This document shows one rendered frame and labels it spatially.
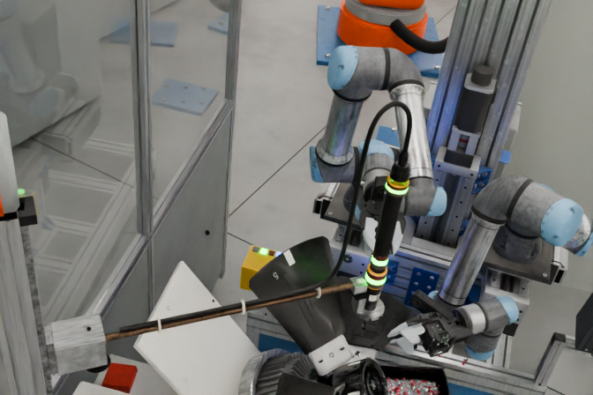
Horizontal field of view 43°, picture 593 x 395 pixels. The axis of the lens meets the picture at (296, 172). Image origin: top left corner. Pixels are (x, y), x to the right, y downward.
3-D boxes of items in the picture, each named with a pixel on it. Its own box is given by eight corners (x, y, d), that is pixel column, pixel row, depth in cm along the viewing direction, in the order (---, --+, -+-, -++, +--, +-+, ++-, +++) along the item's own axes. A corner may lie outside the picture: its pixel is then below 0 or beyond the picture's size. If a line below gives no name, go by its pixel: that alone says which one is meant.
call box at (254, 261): (238, 292, 219) (241, 265, 213) (249, 269, 227) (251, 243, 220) (291, 305, 217) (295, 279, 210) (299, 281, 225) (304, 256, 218)
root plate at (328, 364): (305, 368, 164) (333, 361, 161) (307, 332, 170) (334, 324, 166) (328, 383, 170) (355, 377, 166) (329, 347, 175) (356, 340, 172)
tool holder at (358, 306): (352, 325, 162) (359, 294, 156) (339, 302, 167) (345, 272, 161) (388, 317, 165) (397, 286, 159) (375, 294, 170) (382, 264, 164)
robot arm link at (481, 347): (463, 329, 209) (472, 301, 202) (498, 352, 203) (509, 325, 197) (447, 344, 204) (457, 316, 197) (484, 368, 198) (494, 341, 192)
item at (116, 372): (100, 389, 200) (100, 384, 199) (109, 365, 207) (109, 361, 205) (129, 394, 200) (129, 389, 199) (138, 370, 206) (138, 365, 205)
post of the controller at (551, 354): (534, 384, 217) (555, 339, 205) (534, 376, 219) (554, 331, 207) (544, 387, 216) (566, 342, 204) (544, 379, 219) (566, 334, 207)
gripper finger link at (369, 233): (370, 268, 155) (376, 240, 162) (375, 247, 151) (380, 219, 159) (356, 264, 155) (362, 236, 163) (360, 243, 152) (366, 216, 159)
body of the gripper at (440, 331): (436, 341, 180) (477, 329, 184) (418, 313, 185) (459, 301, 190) (427, 359, 185) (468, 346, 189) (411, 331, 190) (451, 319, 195)
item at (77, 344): (51, 380, 138) (47, 350, 133) (47, 351, 143) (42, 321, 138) (108, 367, 141) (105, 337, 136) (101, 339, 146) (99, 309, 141)
